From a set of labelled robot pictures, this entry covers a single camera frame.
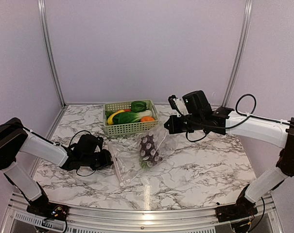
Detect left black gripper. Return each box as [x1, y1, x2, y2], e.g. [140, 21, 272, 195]
[81, 149, 118, 170]

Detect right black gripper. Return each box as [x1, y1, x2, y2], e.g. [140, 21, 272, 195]
[164, 113, 204, 134]

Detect fake orange tangerine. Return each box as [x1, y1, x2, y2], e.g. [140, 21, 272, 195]
[140, 116, 155, 122]

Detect fake purple grapes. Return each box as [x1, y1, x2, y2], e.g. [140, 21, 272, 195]
[139, 135, 163, 166]

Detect fake yellow lemon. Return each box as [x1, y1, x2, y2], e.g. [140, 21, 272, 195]
[107, 110, 124, 125]

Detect fake green bell pepper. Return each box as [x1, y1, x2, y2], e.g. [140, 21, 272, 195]
[131, 100, 148, 113]

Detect fake green grapes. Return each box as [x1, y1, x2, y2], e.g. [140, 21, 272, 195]
[139, 159, 153, 170]

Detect fake green leafy vegetable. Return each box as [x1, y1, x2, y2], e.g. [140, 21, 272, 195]
[113, 110, 153, 125]

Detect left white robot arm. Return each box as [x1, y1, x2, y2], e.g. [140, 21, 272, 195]
[0, 117, 113, 216]

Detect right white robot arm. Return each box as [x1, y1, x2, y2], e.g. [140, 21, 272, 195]
[164, 90, 294, 217]

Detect green perforated plastic basket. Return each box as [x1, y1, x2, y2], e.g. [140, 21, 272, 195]
[103, 100, 159, 136]

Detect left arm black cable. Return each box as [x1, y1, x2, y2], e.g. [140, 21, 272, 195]
[0, 123, 101, 177]

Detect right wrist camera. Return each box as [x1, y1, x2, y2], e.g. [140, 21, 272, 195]
[168, 95, 188, 117]

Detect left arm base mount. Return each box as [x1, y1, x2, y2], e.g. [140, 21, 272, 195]
[27, 202, 69, 221]

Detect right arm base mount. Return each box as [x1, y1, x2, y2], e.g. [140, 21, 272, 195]
[215, 204, 258, 222]

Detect front aluminium frame rail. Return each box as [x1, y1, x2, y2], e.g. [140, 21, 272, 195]
[5, 194, 283, 233]

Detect right aluminium frame post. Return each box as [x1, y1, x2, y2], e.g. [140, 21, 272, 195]
[222, 0, 253, 107]

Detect aluminium frame post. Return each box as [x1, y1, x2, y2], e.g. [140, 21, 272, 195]
[222, 0, 253, 107]
[37, 0, 66, 108]

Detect left aluminium frame post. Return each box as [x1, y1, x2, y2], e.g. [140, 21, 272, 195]
[37, 0, 66, 108]

